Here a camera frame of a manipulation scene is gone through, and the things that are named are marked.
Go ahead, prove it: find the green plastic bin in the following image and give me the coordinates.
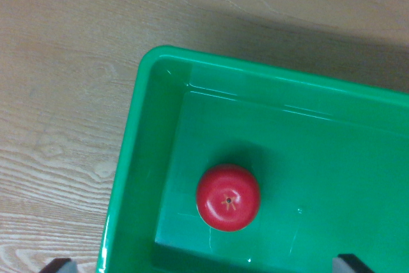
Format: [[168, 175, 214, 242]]
[[95, 45, 409, 273]]

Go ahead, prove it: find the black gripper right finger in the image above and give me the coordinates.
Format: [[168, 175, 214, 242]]
[[332, 253, 374, 273]]

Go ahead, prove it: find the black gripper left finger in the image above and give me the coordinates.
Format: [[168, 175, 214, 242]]
[[39, 257, 78, 273]]

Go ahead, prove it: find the red toy tomato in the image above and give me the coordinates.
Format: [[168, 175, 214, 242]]
[[196, 163, 261, 233]]

